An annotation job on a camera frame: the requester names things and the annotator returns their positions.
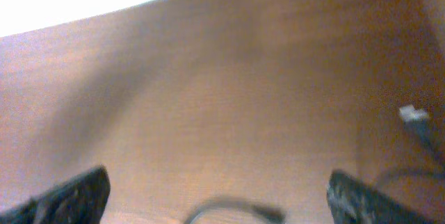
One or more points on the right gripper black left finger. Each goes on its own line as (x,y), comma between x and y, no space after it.
(81,199)

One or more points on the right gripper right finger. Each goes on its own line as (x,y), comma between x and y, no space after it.
(352,201)

